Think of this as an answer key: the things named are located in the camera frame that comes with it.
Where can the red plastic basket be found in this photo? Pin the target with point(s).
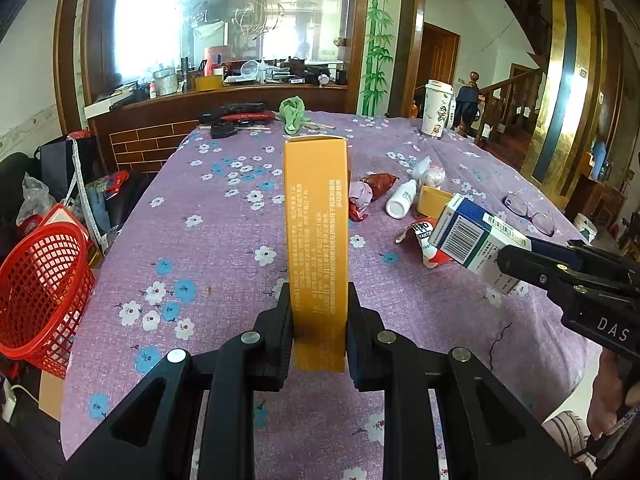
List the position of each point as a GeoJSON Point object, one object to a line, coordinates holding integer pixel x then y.
{"type": "Point", "coordinates": [42, 295]}

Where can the yellow plastic container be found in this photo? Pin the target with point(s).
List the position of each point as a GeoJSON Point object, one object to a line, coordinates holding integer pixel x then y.
{"type": "Point", "coordinates": [434, 202]}

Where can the crumpled lilac wrapper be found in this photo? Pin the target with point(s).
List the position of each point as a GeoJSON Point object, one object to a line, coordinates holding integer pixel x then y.
{"type": "Point", "coordinates": [360, 197]}

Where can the white plastic bucket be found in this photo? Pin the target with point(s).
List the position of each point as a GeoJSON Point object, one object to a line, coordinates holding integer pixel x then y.
{"type": "Point", "coordinates": [586, 227]}

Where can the blue white medicine box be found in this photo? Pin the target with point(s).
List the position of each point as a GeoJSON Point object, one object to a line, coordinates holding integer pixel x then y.
{"type": "Point", "coordinates": [470, 240]}

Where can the wooden stair railing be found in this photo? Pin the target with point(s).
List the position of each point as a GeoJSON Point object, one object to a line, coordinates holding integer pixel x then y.
{"type": "Point", "coordinates": [505, 105]}

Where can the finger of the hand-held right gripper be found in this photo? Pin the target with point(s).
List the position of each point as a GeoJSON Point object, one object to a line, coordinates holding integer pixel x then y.
{"type": "Point", "coordinates": [530, 265]}
{"type": "Point", "coordinates": [555, 250]}

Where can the black toy pistol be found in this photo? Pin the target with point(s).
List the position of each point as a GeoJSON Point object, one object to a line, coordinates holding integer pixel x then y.
{"type": "Point", "coordinates": [230, 110]}

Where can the white cartoon print cup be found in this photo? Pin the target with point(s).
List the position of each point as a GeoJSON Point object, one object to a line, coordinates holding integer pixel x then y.
{"type": "Point", "coordinates": [437, 110]}

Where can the wooden door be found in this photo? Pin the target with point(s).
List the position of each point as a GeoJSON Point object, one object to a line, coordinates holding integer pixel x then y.
{"type": "Point", "coordinates": [437, 60]}

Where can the torn red white packet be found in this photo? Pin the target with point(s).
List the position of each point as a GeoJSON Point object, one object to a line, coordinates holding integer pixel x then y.
{"type": "Point", "coordinates": [425, 250]}

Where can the purple floral tablecloth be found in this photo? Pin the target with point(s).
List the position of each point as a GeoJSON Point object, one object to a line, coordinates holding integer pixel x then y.
{"type": "Point", "coordinates": [210, 240]}

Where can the person's striped clothing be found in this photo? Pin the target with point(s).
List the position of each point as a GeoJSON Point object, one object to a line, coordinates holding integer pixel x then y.
{"type": "Point", "coordinates": [567, 435]}

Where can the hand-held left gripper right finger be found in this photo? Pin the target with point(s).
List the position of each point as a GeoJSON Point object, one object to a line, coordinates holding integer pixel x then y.
{"type": "Point", "coordinates": [362, 342]}

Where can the purple frame eyeglasses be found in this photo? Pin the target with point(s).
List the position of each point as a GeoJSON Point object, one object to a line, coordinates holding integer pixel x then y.
{"type": "Point", "coordinates": [530, 212]}

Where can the green cloth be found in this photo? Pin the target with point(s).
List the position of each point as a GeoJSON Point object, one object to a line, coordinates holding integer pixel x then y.
{"type": "Point", "coordinates": [292, 115]}

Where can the red brown snack packet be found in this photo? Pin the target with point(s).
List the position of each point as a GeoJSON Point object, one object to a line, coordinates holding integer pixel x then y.
{"type": "Point", "coordinates": [381, 184]}

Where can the orange cardboard box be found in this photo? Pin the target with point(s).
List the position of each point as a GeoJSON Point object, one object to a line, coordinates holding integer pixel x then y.
{"type": "Point", "coordinates": [317, 240]}

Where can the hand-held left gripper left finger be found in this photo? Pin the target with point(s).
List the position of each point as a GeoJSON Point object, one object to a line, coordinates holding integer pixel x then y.
{"type": "Point", "coordinates": [277, 341]}

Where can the person's right hand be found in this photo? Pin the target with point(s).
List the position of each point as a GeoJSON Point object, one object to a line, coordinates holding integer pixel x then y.
{"type": "Point", "coordinates": [605, 395]}

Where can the small white bottle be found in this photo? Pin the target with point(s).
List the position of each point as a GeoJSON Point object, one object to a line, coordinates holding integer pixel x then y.
{"type": "Point", "coordinates": [400, 200]}

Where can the plastic bag red print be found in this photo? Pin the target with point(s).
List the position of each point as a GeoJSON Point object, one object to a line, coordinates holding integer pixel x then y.
{"type": "Point", "coordinates": [431, 174]}

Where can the green bamboo wall painting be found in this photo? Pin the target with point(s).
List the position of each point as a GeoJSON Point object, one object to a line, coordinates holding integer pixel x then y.
{"type": "Point", "coordinates": [377, 35]}

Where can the wooden chopsticks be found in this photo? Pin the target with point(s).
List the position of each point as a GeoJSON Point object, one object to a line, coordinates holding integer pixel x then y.
{"type": "Point", "coordinates": [320, 125]}

